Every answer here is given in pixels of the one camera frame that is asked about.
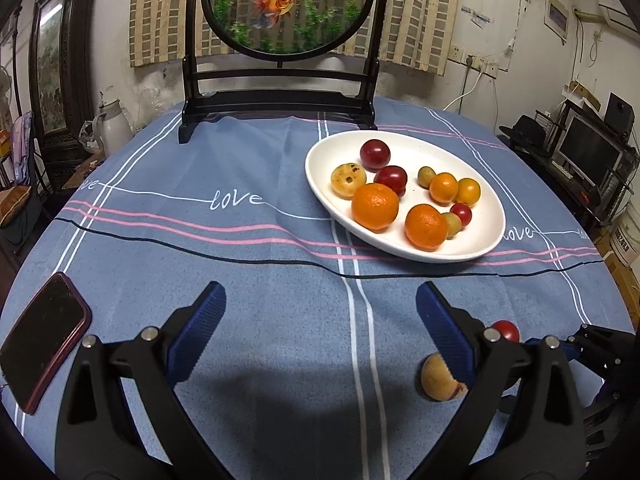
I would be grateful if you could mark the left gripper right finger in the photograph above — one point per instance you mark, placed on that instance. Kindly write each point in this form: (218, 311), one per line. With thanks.
(467, 449)

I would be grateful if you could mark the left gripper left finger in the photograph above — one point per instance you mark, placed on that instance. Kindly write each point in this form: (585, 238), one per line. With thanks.
(96, 437)

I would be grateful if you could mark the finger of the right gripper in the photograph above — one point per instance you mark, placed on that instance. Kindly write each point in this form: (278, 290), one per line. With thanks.
(553, 343)

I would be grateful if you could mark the small red plum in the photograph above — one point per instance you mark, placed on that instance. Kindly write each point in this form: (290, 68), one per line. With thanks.
(508, 330)

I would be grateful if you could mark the pale purple-streaked fruit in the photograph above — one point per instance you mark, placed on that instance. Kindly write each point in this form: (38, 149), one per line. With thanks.
(437, 382)

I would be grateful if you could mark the small yellow-green fruit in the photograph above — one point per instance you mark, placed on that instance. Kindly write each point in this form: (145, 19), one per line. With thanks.
(453, 223)

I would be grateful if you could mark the small red tomato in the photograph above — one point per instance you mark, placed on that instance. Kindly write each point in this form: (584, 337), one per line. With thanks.
(463, 212)

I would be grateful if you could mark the yellow-orange fruit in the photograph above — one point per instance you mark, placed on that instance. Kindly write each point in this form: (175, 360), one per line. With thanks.
(469, 192)

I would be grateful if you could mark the small orange mandarin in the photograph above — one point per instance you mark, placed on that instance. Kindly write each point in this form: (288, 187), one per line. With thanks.
(443, 188)

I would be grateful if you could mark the olive green small fruit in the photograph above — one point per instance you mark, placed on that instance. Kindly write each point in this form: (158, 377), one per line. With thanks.
(425, 176)

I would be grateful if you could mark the spotted yellow fruit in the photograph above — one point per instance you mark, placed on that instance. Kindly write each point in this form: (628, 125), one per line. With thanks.
(347, 178)

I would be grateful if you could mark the phone with red case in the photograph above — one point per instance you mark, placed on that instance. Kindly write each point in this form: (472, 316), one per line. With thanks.
(42, 338)

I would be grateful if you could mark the white plastic bucket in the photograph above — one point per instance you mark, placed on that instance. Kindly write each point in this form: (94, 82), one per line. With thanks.
(624, 238)

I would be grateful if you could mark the black computer monitor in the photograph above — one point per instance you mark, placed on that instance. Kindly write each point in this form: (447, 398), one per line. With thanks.
(587, 149)

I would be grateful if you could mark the blue checked tablecloth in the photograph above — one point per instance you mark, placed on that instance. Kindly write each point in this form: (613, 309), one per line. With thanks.
(311, 373)

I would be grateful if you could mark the black hat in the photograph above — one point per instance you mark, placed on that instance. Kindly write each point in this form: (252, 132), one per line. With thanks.
(525, 133)

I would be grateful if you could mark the black speaker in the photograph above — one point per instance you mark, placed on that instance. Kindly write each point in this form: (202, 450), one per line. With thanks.
(619, 116)

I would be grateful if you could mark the white oval plate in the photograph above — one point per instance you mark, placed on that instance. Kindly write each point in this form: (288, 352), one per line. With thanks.
(482, 235)

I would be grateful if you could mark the white kettle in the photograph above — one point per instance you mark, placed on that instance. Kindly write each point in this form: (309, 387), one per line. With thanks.
(107, 132)

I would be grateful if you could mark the striped beige curtain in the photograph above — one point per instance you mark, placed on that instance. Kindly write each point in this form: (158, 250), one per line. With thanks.
(416, 33)

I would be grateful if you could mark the dark wooden framed cabinet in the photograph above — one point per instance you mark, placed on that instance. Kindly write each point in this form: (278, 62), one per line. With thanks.
(60, 83)

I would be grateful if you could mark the round goldfish screen stand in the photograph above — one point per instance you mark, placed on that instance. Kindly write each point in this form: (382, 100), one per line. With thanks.
(337, 40)

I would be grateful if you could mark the wall power strip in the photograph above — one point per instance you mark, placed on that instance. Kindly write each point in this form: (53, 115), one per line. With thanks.
(487, 64)

